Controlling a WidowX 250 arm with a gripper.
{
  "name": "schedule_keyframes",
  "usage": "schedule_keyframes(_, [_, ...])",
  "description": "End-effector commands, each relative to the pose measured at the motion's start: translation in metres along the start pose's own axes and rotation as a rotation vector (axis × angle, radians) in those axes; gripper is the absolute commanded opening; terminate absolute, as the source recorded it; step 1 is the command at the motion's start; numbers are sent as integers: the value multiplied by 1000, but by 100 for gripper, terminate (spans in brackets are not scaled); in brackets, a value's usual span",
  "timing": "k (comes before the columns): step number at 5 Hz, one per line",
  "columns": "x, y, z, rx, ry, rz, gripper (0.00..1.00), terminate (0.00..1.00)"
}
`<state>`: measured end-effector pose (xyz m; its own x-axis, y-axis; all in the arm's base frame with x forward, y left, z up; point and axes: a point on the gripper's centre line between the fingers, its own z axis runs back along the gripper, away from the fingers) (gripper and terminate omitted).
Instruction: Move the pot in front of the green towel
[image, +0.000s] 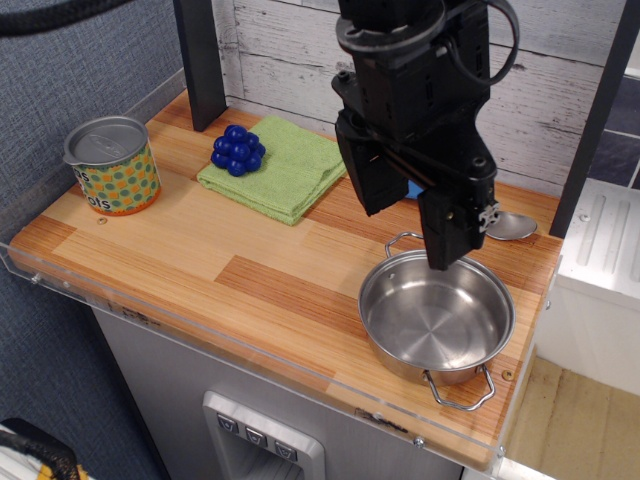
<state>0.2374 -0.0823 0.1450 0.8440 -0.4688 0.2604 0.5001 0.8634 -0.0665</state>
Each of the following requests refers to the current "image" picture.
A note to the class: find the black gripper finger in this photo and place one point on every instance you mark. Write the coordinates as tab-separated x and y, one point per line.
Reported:
449	229
377	184

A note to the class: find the dark shelf post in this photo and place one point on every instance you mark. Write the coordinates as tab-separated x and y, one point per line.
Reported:
616	64
201	61

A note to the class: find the green folded towel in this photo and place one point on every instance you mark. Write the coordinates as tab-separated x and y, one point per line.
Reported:
297	169

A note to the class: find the toy fridge dispenser panel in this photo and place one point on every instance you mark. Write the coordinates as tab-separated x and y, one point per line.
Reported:
251	445

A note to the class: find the patterned tin can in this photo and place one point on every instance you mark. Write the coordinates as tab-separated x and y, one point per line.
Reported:
112	160

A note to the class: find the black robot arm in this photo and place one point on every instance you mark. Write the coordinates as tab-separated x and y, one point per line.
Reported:
384	28

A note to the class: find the blue handled metal spoon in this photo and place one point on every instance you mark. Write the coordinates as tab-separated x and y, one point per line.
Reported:
515	226

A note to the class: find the stainless steel pot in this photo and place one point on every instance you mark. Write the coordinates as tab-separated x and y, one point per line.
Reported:
438	328

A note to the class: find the yellow black object corner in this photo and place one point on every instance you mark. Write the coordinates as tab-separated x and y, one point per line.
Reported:
28	452

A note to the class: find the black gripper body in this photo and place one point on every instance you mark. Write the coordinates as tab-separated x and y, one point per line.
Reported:
422	109

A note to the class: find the dark right shelf post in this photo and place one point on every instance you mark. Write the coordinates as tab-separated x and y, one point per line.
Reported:
616	64

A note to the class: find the dark left shelf post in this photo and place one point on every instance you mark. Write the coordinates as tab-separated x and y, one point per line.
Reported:
201	61

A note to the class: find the blue toy grape cluster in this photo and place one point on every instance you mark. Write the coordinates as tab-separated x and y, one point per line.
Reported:
238	151

